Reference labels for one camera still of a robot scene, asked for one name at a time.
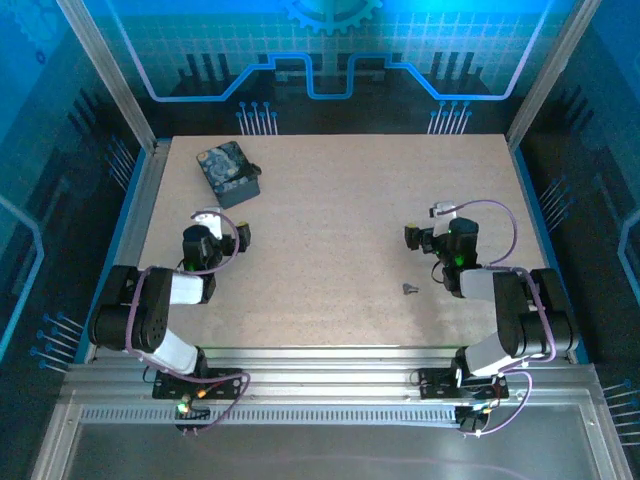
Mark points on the aluminium side rail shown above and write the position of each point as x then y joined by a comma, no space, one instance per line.
145,200

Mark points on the small black padlock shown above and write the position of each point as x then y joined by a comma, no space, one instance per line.
254,169

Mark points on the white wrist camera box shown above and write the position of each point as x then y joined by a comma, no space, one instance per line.
442,209
215,227

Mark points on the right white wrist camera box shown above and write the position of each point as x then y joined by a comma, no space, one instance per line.
442,209

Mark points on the grey metal front panel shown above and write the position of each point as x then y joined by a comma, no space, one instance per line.
325,450

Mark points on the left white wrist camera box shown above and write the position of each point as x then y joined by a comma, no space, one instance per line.
215,227

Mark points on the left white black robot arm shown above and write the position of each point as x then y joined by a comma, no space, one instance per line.
150,310

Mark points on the small black controller board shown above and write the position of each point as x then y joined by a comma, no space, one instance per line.
475,420
192,412

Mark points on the aluminium frame post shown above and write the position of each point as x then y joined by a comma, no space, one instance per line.
550,75
110,75

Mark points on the blue table side trim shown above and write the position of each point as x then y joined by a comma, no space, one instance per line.
131,200
534,200

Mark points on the dark starry night tin box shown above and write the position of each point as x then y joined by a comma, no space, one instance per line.
225,165

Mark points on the aluminium front rail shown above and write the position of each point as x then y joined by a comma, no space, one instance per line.
325,375

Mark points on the small silver key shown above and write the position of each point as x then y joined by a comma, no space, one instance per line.
409,288

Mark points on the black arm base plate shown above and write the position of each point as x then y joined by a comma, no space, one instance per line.
220,387
435,385

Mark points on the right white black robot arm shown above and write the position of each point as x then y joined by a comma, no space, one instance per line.
510,310

